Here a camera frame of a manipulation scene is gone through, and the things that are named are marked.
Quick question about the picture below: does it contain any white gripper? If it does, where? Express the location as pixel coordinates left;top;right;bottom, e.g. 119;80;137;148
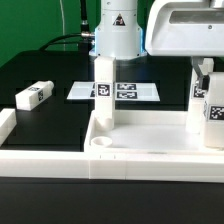
145;0;224;90

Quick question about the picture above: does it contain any white desk top tray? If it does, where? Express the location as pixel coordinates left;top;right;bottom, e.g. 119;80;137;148
84;110;224;155

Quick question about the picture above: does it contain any printed marker sheet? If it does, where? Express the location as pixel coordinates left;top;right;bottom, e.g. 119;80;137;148
67;82;160;102

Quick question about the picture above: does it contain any black connector post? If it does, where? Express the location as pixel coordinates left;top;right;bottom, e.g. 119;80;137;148
79;0;89;51

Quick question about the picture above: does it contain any white thin cable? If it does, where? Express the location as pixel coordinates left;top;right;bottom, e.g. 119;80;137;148
59;0;66;52

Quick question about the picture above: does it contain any black cable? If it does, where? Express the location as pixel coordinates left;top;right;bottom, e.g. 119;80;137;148
39;31;98;52

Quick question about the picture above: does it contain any white U-shaped fence frame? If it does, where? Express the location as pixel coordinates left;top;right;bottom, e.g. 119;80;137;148
0;109;224;183

